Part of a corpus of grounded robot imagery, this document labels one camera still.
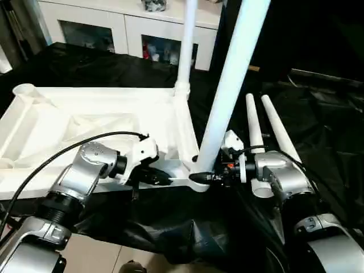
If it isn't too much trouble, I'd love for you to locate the white plastic table leg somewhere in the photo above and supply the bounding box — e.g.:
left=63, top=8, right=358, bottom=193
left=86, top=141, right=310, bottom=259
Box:
left=245, top=93, right=275, bottom=198
left=189, top=0, right=271, bottom=177
left=174, top=0, right=198, bottom=101
left=260, top=94, right=305, bottom=169

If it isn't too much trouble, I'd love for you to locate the white plastic table top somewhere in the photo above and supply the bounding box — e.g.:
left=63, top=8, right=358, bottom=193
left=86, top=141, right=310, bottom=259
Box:
left=0, top=84, right=210, bottom=201

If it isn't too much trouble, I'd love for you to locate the black plastic mat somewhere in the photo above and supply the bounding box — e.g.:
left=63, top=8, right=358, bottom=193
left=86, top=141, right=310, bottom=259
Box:
left=0, top=43, right=364, bottom=273

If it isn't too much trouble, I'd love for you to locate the long black bar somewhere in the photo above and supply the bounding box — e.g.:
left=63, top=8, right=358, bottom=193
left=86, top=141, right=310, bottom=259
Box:
left=290, top=68, right=364, bottom=88

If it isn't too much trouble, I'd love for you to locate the white cabinet with glass doors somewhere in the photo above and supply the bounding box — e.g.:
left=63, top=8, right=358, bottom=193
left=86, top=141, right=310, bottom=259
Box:
left=37, top=0, right=222, bottom=70

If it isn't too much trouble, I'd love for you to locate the grey object on cabinet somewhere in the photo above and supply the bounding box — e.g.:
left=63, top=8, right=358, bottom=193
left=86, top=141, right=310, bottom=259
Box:
left=142, top=0, right=168, bottom=12

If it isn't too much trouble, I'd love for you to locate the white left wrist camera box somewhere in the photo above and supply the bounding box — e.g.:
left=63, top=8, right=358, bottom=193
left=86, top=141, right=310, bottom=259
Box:
left=123, top=136, right=160, bottom=186

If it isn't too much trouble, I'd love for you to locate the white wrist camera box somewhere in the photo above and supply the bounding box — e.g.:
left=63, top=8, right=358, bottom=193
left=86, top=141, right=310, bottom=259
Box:
left=123, top=136, right=160, bottom=186
left=221, top=130, right=249, bottom=185

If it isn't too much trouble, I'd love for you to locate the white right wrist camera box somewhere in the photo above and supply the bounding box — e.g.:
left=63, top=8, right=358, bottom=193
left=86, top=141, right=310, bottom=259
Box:
left=221, top=130, right=249, bottom=185

